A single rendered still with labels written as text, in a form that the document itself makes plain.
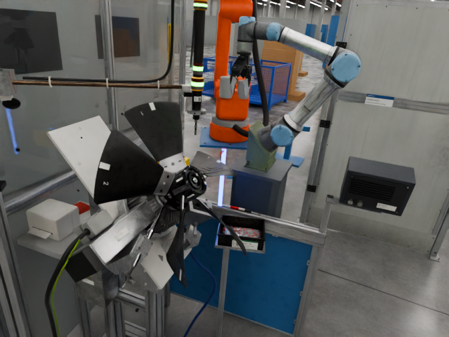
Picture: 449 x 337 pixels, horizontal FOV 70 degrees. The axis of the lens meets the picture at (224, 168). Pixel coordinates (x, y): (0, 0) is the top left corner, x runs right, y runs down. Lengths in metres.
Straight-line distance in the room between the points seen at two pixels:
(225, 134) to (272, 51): 4.51
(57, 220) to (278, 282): 1.16
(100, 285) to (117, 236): 0.44
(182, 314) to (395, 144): 2.10
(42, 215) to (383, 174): 1.41
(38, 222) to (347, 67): 1.46
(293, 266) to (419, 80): 1.76
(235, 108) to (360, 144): 2.51
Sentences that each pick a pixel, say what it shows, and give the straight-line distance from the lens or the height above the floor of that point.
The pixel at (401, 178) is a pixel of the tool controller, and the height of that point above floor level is 1.23.
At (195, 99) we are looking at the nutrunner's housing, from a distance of 1.17.
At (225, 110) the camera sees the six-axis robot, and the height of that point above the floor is 0.53.
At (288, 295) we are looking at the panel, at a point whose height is 0.40.
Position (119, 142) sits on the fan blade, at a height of 1.40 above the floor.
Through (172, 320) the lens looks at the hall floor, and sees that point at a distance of 2.30.
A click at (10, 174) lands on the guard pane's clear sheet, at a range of 1.59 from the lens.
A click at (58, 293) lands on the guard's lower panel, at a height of 0.38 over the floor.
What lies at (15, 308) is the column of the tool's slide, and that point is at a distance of 1.63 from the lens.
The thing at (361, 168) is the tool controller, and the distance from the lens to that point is 1.48.
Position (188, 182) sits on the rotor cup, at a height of 1.23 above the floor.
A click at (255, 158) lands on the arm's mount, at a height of 1.07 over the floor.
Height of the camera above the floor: 1.75
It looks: 24 degrees down
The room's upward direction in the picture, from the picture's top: 5 degrees clockwise
